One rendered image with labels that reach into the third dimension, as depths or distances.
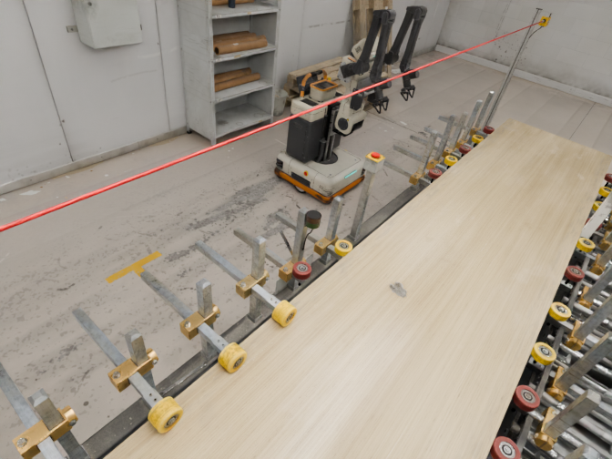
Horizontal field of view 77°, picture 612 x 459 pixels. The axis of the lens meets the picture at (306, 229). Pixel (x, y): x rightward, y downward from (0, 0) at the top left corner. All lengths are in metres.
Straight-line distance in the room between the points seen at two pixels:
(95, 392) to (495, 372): 1.93
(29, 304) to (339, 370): 2.11
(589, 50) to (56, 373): 8.64
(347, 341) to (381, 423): 0.29
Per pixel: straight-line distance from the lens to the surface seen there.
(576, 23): 8.80
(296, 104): 3.39
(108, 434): 1.56
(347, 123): 3.30
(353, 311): 1.55
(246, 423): 1.29
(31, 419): 1.35
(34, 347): 2.74
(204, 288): 1.28
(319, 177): 3.42
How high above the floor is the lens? 2.09
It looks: 40 degrees down
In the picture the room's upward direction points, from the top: 9 degrees clockwise
